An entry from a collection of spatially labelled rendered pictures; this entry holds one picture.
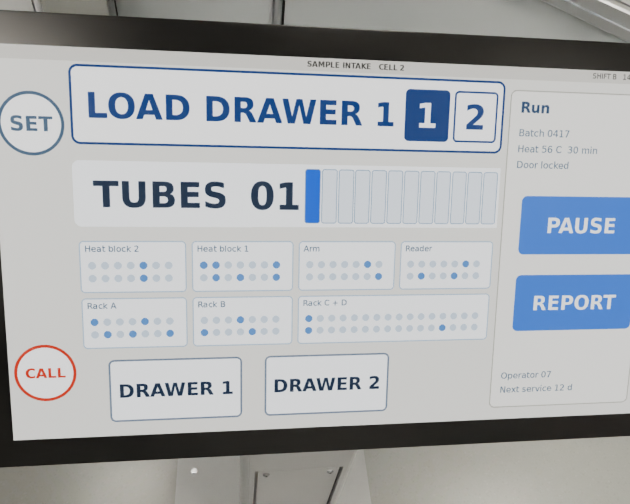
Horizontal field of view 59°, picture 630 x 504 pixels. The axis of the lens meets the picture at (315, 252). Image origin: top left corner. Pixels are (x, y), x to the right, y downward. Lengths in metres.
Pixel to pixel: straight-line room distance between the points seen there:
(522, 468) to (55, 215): 1.40
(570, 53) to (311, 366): 0.30
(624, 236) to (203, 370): 0.34
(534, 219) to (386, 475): 1.12
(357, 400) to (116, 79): 0.28
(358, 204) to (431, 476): 1.19
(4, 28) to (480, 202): 0.34
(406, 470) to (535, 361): 1.07
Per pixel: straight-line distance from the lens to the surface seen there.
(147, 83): 0.40
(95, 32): 0.41
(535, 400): 0.49
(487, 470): 1.59
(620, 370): 0.52
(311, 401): 0.43
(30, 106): 0.42
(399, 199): 0.41
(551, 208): 0.46
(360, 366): 0.43
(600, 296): 0.49
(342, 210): 0.40
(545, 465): 1.66
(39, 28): 0.42
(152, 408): 0.44
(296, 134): 0.40
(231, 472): 1.43
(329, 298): 0.41
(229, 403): 0.43
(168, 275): 0.40
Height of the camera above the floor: 1.38
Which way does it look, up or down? 48 degrees down
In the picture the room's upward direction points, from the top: 9 degrees clockwise
